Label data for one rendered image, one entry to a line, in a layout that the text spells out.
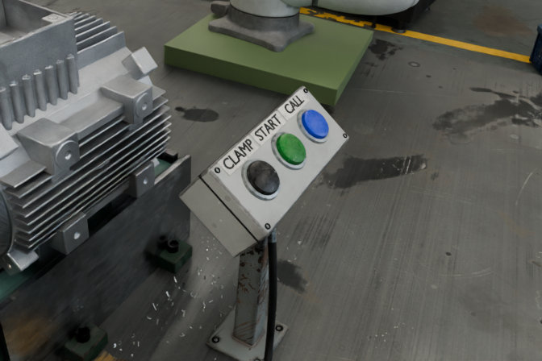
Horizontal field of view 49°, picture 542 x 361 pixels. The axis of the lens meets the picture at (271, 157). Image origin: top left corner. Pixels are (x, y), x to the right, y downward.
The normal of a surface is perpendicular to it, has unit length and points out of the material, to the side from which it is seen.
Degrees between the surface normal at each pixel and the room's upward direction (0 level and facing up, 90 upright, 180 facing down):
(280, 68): 3
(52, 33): 90
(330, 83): 3
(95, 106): 0
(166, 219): 90
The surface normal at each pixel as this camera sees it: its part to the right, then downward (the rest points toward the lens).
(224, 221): -0.47, 0.47
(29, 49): 0.88, 0.34
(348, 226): 0.09, -0.82
